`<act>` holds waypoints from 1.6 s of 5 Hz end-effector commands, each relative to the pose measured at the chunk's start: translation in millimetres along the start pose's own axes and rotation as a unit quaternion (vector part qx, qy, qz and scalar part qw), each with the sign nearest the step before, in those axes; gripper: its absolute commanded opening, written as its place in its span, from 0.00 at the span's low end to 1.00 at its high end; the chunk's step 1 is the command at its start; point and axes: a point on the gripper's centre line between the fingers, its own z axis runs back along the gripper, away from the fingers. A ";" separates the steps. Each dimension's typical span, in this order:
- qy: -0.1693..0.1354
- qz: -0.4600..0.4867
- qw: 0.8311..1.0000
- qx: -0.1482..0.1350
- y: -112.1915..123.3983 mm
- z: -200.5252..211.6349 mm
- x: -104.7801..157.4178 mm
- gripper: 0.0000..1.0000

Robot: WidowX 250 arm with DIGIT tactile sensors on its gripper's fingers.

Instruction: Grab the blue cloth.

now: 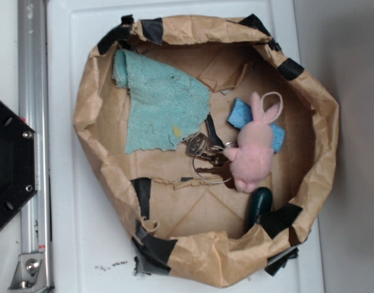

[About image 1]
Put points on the aluminium frame rail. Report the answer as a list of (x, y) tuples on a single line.
[(36, 231)]

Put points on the light blue terry cloth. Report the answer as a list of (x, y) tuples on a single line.
[(166, 104)]

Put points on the blue sponge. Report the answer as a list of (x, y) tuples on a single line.
[(241, 114)]

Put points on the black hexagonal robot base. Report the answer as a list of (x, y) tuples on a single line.
[(17, 164)]

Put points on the metal corner bracket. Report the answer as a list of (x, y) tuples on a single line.
[(30, 274)]

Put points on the brown paper bag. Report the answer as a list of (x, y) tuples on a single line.
[(180, 224)]

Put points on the dark green plastic object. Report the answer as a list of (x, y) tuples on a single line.
[(260, 202)]

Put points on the bunch of metal keys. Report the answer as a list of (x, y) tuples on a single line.
[(209, 148)]

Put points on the pink plush bunny keychain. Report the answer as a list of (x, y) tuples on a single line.
[(251, 160)]

